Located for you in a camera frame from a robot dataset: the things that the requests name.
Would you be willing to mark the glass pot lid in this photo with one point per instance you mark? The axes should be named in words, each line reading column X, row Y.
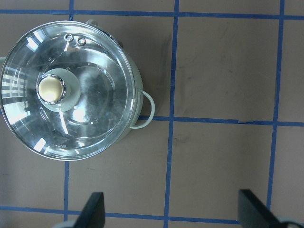
column 43, row 133

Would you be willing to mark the pale green electric pot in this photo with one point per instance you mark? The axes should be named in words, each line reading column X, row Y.
column 140, row 95

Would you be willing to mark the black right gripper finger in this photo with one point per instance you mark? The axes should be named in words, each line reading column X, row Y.
column 252, row 213

